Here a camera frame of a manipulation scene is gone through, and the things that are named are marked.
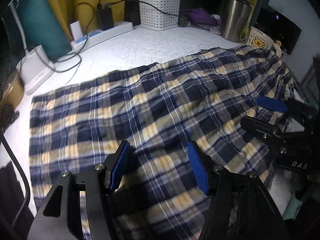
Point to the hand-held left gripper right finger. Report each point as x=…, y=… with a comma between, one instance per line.
x=198, y=170

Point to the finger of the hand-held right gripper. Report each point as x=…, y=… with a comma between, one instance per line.
x=260, y=127
x=272, y=104

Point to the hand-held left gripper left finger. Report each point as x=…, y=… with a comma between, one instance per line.
x=120, y=166

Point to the blue yellow plaid pants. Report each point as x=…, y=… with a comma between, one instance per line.
x=150, y=100

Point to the white mug with bear print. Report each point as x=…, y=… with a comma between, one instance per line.
x=257, y=40

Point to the black computer monitor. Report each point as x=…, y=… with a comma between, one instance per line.
x=282, y=30

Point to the stainless steel tumbler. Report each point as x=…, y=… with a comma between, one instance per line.
x=235, y=20

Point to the black cloth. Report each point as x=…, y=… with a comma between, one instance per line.
x=7, y=180

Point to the purple cloth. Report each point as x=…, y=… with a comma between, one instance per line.
x=197, y=16

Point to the tan lidded container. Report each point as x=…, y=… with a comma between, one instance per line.
x=13, y=92

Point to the white desk lamp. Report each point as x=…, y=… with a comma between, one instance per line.
x=35, y=67

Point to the white power strip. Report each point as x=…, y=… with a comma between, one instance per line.
x=110, y=31

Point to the white charger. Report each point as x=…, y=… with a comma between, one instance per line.
x=76, y=30

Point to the white plastic basket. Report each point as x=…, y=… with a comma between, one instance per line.
x=155, y=22

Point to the black power adapter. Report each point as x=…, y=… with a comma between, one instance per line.
x=105, y=18

